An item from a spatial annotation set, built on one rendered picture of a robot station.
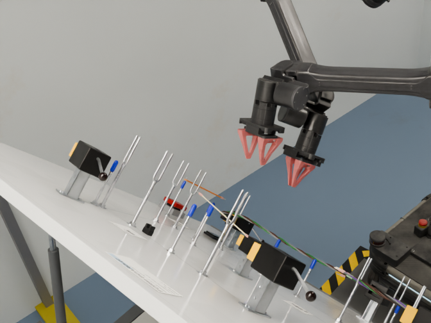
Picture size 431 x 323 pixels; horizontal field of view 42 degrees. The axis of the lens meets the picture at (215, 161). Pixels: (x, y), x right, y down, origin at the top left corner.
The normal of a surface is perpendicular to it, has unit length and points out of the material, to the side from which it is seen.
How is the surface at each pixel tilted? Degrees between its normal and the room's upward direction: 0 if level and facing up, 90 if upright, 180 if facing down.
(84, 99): 90
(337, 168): 0
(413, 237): 0
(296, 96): 85
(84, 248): 39
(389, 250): 0
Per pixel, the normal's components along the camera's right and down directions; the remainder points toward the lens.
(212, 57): 0.63, 0.41
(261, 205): -0.11, -0.79
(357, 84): -0.41, 0.56
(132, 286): -0.52, -0.30
